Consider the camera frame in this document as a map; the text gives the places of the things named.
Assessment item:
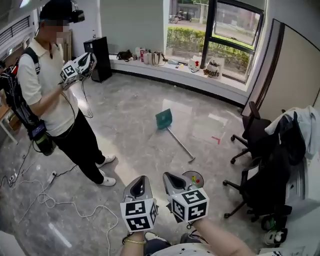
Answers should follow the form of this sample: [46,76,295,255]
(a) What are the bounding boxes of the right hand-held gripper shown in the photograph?
[162,171,210,223]

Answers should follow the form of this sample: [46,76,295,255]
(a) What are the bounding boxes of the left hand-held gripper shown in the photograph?
[119,174,159,233]

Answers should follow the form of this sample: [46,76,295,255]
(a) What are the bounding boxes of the person's left forearm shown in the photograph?
[119,231,148,256]

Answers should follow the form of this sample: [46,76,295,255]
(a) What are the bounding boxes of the person's right forearm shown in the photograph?
[192,217,256,256]

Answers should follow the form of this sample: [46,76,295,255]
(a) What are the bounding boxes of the person's white shoe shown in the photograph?
[97,169,117,187]
[144,231,167,243]
[96,154,117,169]

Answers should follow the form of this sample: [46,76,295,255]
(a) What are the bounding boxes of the grey round trash can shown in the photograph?
[181,170,205,189]

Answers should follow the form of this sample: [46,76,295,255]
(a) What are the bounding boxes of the person's black shorts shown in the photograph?
[143,238,173,256]

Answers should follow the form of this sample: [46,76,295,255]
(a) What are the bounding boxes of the black office chair with jacket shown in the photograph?
[222,111,307,224]

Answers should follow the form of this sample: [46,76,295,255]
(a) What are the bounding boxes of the green and white shoes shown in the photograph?
[260,215,289,246]

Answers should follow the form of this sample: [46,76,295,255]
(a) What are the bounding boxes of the white power strip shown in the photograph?
[46,170,58,186]

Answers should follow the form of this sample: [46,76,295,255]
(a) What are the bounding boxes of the printed paper bag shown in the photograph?
[203,58,225,81]

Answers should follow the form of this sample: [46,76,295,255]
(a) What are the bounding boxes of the white box with red print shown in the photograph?
[187,55,203,74]

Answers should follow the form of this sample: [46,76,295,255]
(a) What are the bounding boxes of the white jacket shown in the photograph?
[264,104,320,161]

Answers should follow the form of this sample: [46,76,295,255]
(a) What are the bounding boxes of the beige tote bag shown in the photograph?
[150,50,168,67]

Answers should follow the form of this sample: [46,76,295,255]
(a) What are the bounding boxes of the black handbag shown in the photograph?
[116,49,134,63]

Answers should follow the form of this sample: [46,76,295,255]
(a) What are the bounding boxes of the black tall speaker box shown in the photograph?
[83,36,113,84]

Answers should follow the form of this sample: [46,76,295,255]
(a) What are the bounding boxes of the grey window blind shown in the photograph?
[0,14,34,52]

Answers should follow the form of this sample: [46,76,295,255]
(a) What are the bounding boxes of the white cable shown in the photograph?
[19,179,120,256]

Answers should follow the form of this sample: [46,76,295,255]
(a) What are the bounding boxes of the green dustpan with metal handle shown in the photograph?
[154,107,196,165]

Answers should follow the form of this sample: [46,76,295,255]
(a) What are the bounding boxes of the black window frame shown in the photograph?
[199,0,265,84]

